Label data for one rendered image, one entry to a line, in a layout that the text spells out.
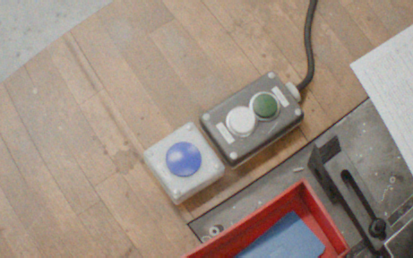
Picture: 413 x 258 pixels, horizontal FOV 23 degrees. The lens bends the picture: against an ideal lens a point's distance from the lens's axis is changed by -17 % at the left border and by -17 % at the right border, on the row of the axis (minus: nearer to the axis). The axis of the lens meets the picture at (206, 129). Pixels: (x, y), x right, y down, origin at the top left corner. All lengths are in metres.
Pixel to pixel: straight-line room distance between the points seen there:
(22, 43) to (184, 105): 1.09
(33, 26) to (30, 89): 1.04
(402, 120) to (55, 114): 0.46
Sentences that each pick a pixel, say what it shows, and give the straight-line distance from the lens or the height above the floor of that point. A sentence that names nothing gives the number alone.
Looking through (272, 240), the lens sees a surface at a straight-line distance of 1.32.
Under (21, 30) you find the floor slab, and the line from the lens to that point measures 2.43.
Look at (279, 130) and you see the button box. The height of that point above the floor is 0.93.
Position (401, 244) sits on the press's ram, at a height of 1.14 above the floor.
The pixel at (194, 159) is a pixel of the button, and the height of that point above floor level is 0.94.
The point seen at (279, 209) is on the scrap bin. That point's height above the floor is 0.90.
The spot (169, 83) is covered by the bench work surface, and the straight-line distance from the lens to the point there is 1.38.
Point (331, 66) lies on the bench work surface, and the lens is 1.41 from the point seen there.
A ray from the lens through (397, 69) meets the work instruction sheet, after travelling 1.42.
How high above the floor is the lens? 2.20
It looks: 72 degrees down
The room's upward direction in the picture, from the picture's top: 3 degrees clockwise
